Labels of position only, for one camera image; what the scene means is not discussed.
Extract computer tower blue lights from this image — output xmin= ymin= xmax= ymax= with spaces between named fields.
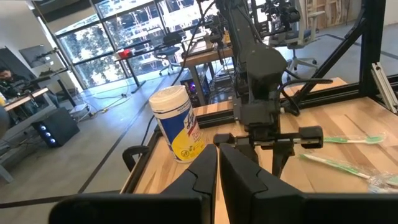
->
xmin=30 ymin=107 xmax=81 ymax=149

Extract white office chair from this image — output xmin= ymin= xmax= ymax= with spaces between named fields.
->
xmin=269 ymin=0 xmax=326 ymax=73

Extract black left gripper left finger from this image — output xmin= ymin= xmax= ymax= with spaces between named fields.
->
xmin=49 ymin=144 xmax=218 ymax=224

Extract blue toothbrush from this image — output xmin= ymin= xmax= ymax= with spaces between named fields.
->
xmin=368 ymin=182 xmax=398 ymax=194

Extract Lysol wipes canister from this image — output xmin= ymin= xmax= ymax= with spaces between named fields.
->
xmin=148 ymin=85 xmax=206 ymax=164

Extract green toothbrush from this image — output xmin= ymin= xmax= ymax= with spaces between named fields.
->
xmin=323 ymin=133 xmax=387 ymax=146
xmin=298 ymin=153 xmax=398 ymax=189

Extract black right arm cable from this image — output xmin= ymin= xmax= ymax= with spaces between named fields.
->
xmin=278 ymin=77 xmax=333 ymax=116

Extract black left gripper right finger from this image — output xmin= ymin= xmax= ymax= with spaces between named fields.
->
xmin=219 ymin=143 xmax=398 ymax=224

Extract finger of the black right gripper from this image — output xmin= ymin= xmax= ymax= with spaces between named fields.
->
xmin=272 ymin=146 xmax=295 ymax=179
xmin=238 ymin=144 xmax=259 ymax=166

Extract wooden desk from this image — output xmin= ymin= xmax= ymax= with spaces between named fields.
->
xmin=182 ymin=39 xmax=234 ymax=106

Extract person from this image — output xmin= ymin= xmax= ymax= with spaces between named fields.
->
xmin=0 ymin=67 xmax=30 ymax=99

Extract aluminium extrusion bar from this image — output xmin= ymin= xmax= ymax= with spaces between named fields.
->
xmin=371 ymin=62 xmax=398 ymax=114

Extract computer tower purple light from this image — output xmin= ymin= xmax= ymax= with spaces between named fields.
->
xmin=180 ymin=70 xmax=203 ymax=108

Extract dark office chair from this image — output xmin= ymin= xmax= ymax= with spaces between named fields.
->
xmin=154 ymin=32 xmax=184 ymax=77

